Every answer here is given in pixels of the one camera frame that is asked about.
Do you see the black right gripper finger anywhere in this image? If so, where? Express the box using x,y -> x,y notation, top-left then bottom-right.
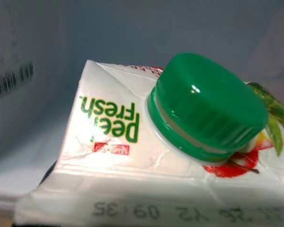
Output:
37,159 -> 60,190

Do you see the barcode label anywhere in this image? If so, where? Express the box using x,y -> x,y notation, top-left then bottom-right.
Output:
0,60 -> 36,99

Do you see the green screw cap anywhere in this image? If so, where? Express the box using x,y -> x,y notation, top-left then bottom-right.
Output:
145,52 -> 269,165

